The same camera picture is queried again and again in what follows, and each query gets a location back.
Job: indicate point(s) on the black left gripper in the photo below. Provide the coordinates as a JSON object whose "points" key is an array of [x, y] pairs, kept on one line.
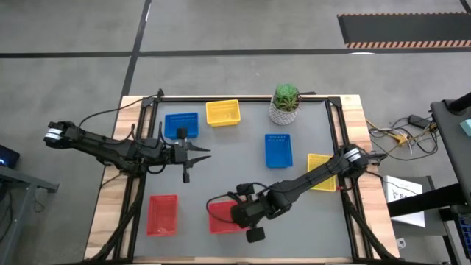
{"points": [[180, 154]]}

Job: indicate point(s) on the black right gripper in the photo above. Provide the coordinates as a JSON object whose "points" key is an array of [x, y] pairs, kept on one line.
{"points": [[255, 210]]}

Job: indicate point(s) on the red plastic basket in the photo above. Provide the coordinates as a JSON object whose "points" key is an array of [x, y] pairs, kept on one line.
{"points": [[221, 221], [162, 215]]}

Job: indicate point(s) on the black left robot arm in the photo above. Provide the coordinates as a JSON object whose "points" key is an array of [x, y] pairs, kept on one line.
{"points": [[110, 149]]}

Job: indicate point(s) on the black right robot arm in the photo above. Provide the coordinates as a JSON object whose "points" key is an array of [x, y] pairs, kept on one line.
{"points": [[312, 176]]}

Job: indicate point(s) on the blue plastic basket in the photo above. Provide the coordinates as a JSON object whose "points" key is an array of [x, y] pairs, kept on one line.
{"points": [[278, 151], [176, 123]]}

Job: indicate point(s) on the yellow plastic basket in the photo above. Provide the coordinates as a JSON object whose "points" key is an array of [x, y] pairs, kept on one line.
{"points": [[316, 162], [223, 113]]}

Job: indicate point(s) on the white patterned plant pot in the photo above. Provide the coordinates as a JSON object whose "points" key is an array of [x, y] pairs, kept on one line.
{"points": [[282, 117]]}

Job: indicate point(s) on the green artificial succulent plant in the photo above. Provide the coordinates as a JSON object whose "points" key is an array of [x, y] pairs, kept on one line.
{"points": [[286, 96]]}

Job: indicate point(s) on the white cardboard box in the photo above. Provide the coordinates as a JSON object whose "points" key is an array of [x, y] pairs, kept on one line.
{"points": [[399, 186]]}

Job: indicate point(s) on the black electronic device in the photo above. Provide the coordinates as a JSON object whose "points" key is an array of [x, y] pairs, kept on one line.
{"points": [[8, 156]]}

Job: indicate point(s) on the black power adapter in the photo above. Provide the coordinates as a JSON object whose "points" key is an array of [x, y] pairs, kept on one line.
{"points": [[419, 121]]}

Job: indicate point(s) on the black desk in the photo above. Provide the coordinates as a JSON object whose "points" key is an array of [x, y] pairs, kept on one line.
{"points": [[454, 147]]}

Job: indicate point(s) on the blue crate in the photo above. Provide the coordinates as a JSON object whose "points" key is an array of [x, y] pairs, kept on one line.
{"points": [[466, 235]]}

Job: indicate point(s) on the black orange-striped floor mat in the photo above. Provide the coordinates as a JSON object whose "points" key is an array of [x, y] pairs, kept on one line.
{"points": [[404, 29]]}

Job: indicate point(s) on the teal box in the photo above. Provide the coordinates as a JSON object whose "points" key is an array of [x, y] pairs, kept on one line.
{"points": [[466, 128]]}

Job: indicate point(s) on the black aluminium rig frame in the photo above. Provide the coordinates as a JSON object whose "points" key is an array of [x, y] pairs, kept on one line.
{"points": [[184, 98]]}

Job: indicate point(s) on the grey metal desk frame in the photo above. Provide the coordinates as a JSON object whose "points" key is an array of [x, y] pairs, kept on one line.
{"points": [[22, 180]]}

